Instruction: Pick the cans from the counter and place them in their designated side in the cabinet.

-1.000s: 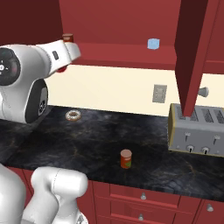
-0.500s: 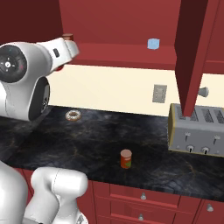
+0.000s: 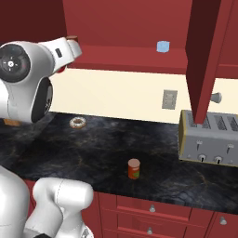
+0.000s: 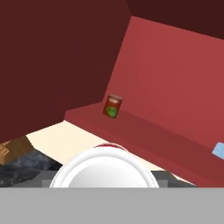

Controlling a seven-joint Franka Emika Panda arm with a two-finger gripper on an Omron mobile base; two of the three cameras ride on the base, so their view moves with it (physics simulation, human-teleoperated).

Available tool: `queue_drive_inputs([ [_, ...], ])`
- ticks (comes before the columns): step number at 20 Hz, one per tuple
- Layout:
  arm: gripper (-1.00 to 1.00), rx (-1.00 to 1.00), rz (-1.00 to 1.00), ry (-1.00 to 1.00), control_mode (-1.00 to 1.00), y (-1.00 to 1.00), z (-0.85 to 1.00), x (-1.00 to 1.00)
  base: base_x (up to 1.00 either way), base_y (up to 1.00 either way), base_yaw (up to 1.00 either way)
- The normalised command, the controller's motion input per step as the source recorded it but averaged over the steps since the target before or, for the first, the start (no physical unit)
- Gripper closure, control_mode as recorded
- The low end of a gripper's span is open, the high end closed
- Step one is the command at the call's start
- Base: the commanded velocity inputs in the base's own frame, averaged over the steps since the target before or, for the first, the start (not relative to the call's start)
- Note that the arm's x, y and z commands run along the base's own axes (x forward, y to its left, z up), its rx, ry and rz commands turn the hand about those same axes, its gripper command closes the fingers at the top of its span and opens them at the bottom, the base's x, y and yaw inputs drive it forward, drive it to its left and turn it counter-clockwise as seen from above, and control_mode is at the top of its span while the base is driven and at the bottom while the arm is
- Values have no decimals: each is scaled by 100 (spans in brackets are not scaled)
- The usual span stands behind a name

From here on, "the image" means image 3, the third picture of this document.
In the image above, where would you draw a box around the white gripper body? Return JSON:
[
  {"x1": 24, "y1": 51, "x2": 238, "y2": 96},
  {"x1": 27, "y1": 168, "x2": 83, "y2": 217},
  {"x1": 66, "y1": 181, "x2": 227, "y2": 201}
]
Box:
[{"x1": 65, "y1": 37, "x2": 84, "y2": 64}]

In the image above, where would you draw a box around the dark red open cabinet door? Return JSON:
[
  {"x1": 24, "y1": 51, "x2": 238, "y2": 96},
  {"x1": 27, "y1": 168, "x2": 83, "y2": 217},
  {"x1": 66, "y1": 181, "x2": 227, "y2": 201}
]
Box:
[{"x1": 0, "y1": 0, "x2": 68, "y2": 45}]

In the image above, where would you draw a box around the grey cabinet door knob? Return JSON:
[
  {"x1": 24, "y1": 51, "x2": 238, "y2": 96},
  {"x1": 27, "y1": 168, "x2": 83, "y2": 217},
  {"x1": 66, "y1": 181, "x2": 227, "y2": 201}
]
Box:
[{"x1": 210, "y1": 91, "x2": 223, "y2": 105}]

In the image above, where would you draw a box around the red base cabinet door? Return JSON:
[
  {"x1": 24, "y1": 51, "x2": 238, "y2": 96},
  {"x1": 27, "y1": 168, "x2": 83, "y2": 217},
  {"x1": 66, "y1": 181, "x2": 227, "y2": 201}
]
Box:
[
  {"x1": 81, "y1": 191, "x2": 104, "y2": 238},
  {"x1": 212, "y1": 211, "x2": 238, "y2": 238}
]

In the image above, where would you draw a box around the glazed donut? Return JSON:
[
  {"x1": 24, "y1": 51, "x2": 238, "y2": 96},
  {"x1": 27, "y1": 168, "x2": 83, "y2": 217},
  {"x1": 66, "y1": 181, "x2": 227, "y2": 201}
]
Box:
[{"x1": 69, "y1": 116, "x2": 87, "y2": 129}]

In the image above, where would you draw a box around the pale blue cube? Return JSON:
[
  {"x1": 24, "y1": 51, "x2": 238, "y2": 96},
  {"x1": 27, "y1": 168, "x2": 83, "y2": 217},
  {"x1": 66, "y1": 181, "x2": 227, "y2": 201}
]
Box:
[{"x1": 156, "y1": 40, "x2": 171, "y2": 54}]

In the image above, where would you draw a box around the brown wooden board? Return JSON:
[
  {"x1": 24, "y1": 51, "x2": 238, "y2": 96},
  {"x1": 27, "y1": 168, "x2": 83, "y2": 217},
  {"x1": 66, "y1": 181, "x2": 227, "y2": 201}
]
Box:
[{"x1": 2, "y1": 118, "x2": 23, "y2": 127}]

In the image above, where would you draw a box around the red can with green label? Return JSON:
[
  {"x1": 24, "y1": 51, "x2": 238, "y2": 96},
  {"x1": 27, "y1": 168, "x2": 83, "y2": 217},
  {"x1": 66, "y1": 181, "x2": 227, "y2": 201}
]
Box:
[{"x1": 127, "y1": 158, "x2": 141, "y2": 180}]

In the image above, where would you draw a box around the silver four-slot toaster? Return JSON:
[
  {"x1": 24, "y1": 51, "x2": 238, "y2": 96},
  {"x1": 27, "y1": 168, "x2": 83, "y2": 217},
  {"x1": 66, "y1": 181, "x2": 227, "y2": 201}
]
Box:
[{"x1": 178, "y1": 109, "x2": 238, "y2": 168}]

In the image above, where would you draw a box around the red drawer front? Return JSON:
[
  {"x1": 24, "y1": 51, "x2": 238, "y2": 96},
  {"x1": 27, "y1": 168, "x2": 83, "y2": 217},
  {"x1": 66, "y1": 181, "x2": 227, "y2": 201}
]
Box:
[
  {"x1": 116, "y1": 194, "x2": 192, "y2": 222},
  {"x1": 116, "y1": 213, "x2": 191, "y2": 238}
]

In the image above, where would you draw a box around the red wall cabinet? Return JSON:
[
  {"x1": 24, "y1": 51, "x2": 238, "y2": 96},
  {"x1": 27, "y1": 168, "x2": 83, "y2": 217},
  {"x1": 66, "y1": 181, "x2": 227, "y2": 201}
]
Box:
[{"x1": 61, "y1": 0, "x2": 238, "y2": 80}]

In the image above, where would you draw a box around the grey wall outlet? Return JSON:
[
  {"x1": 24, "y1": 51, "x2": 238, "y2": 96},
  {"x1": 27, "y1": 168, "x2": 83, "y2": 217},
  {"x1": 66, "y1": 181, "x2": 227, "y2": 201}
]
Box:
[{"x1": 161, "y1": 88, "x2": 179, "y2": 111}]

